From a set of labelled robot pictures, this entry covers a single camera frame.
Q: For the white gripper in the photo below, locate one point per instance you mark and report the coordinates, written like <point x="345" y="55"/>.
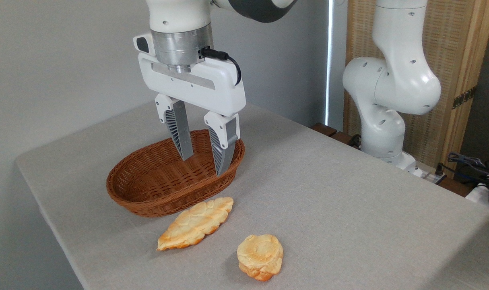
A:
<point x="224" y="88"/>

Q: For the round bread bun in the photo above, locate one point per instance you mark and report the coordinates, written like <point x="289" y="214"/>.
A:
<point x="260" y="253"/>

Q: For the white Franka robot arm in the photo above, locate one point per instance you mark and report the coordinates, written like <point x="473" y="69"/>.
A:
<point x="393" y="80"/>

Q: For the brown wicker basket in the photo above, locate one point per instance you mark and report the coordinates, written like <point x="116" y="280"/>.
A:
<point x="155" y="189"/>

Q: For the long braided bread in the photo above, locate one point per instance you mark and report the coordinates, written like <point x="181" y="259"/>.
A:
<point x="192" y="225"/>

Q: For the grey tablecloth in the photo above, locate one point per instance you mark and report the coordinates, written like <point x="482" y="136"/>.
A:
<point x="349" y="225"/>

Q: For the white power strip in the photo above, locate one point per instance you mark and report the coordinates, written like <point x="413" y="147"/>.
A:
<point x="429" y="175"/>

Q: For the wooden rattan screen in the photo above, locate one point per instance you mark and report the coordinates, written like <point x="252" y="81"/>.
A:
<point x="449" y="48"/>

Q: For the metal screen hinge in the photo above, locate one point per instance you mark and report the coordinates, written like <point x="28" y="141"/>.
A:
<point x="465" y="97"/>

